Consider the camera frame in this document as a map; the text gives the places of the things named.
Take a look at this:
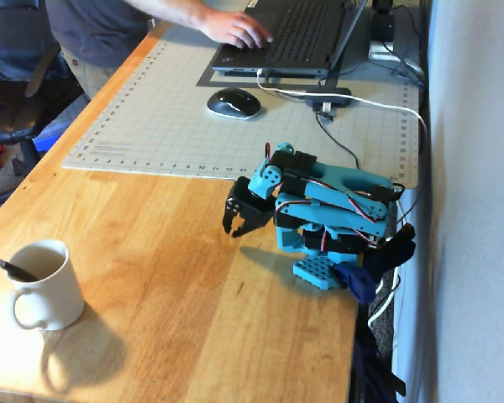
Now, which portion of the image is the blue table clamp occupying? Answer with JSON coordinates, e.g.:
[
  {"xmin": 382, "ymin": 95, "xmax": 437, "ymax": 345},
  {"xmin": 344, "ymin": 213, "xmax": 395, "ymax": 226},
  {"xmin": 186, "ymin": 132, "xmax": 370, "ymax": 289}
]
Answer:
[{"xmin": 333, "ymin": 196, "xmax": 417, "ymax": 306}]

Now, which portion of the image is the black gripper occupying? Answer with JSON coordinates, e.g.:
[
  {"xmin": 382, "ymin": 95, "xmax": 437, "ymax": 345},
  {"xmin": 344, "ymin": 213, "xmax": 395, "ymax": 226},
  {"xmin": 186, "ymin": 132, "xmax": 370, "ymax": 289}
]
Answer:
[{"xmin": 222, "ymin": 175, "xmax": 277, "ymax": 239}]

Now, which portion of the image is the white usb cable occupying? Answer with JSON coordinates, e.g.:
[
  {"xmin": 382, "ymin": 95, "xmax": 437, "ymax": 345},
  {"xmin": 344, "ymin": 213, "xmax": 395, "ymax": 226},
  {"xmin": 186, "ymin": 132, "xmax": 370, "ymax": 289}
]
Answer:
[{"xmin": 255, "ymin": 69, "xmax": 430, "ymax": 332}]

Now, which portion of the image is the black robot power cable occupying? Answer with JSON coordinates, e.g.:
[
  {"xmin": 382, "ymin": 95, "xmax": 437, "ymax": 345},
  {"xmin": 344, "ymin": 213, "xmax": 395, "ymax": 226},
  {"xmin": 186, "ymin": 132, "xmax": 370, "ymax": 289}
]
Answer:
[{"xmin": 316, "ymin": 109, "xmax": 406, "ymax": 203}]

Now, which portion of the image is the standing person body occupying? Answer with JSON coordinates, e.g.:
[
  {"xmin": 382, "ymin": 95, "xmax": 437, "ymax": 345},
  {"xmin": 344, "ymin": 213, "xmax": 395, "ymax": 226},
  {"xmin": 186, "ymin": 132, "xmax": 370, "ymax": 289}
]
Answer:
[{"xmin": 45, "ymin": 0, "xmax": 160, "ymax": 101}]

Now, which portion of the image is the black office chair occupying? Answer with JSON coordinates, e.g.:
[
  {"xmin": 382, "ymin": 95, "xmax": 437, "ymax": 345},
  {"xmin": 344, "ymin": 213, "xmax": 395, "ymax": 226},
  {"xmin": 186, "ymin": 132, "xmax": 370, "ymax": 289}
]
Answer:
[{"xmin": 0, "ymin": 0, "xmax": 68, "ymax": 211}]

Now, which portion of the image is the dark grey laptop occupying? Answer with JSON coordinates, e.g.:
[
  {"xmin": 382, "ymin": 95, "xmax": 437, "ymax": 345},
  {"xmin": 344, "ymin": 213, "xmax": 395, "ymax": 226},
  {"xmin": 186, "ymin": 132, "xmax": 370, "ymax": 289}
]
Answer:
[{"xmin": 212, "ymin": 0, "xmax": 369, "ymax": 79}]

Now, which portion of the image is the black usb hub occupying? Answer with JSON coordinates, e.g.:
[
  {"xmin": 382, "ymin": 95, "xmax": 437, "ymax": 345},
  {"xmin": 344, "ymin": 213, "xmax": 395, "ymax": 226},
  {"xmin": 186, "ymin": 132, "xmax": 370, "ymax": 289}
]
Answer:
[{"xmin": 304, "ymin": 86, "xmax": 353, "ymax": 108}]

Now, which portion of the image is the black computer mouse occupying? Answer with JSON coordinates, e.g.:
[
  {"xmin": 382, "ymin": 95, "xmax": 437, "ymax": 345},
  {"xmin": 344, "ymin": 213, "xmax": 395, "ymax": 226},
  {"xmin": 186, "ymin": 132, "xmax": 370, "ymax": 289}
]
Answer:
[{"xmin": 205, "ymin": 87, "xmax": 263, "ymax": 122}]

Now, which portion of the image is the grey gridded cutting mat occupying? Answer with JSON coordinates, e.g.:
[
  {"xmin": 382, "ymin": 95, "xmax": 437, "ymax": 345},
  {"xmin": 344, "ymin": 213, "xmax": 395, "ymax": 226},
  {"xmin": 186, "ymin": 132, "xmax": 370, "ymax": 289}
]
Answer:
[{"xmin": 61, "ymin": 24, "xmax": 421, "ymax": 190}]

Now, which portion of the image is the person forearm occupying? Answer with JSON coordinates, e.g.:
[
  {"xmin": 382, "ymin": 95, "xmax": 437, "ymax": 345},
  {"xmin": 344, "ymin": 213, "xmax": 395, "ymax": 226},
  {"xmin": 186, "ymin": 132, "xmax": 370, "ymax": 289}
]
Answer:
[{"xmin": 125, "ymin": 0, "xmax": 214, "ymax": 34}]

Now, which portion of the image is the blue pen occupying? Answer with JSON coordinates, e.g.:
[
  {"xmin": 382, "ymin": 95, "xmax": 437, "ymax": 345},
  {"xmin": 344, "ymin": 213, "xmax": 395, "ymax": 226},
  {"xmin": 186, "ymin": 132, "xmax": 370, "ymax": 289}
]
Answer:
[{"xmin": 0, "ymin": 256, "xmax": 41, "ymax": 283}]

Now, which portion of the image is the person hand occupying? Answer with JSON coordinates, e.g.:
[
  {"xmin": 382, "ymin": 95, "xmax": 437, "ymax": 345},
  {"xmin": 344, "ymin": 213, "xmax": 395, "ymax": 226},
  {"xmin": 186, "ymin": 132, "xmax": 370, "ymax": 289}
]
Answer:
[{"xmin": 200, "ymin": 9, "xmax": 276, "ymax": 51}]

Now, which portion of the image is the black device on white base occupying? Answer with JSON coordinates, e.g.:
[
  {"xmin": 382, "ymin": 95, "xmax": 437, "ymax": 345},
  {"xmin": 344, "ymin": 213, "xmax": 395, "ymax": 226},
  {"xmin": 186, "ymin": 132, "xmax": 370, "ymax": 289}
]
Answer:
[{"xmin": 368, "ymin": 0, "xmax": 404, "ymax": 60}]

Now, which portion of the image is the white ceramic mug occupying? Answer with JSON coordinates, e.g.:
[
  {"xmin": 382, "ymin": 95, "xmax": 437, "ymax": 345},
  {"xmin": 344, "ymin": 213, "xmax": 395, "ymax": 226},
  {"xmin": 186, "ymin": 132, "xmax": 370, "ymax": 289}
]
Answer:
[{"xmin": 5, "ymin": 238, "xmax": 87, "ymax": 332}]

